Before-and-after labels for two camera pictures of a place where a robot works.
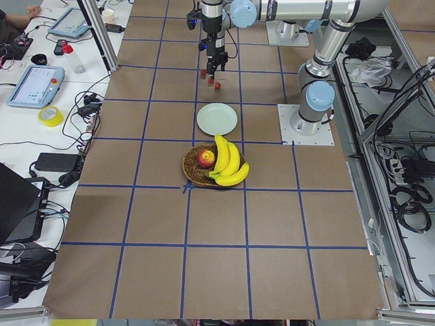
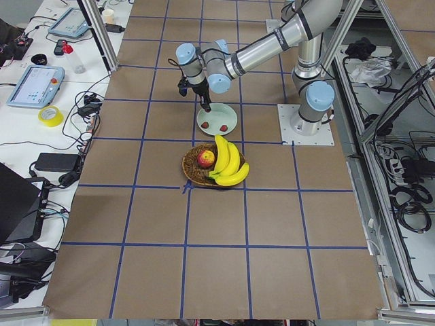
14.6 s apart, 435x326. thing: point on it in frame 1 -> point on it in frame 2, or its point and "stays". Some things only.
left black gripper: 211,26 -> 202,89
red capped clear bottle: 76,64 stays
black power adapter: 60,162 stays
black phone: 58,49 stays
